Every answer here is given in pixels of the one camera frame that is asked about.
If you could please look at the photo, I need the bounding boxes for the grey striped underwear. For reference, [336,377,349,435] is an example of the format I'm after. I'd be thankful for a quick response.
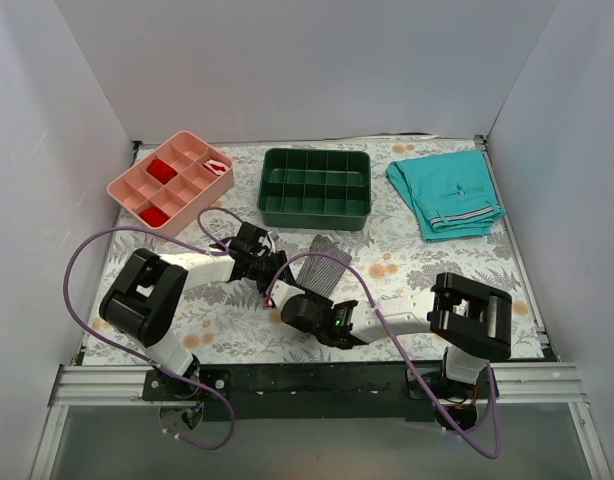
[296,234,352,297]

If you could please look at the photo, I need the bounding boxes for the teal shorts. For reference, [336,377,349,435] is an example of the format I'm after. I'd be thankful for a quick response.
[386,150,506,242]

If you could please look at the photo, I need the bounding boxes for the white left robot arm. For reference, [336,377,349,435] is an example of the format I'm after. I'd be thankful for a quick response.
[99,222,288,400]

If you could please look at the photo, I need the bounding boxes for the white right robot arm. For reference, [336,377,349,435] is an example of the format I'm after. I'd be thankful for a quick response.
[271,273,512,398]

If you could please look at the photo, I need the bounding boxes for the green divided storage box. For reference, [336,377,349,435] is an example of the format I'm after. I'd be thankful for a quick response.
[257,148,372,231]

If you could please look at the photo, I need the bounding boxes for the red white rolled cloth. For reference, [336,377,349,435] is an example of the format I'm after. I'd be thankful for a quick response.
[202,158,230,176]

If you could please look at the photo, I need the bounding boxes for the floral table cloth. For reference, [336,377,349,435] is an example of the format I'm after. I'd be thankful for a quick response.
[99,137,542,364]

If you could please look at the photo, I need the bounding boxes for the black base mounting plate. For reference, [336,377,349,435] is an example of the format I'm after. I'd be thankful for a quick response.
[142,361,490,423]

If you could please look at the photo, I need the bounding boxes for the red rolled cloth lower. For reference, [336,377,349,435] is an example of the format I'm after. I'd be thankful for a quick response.
[139,207,170,228]

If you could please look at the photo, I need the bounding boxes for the red rolled cloth upper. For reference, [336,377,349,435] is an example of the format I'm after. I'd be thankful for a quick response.
[146,158,177,184]

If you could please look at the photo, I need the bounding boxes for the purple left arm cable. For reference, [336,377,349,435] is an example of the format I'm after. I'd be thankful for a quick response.
[62,206,237,452]

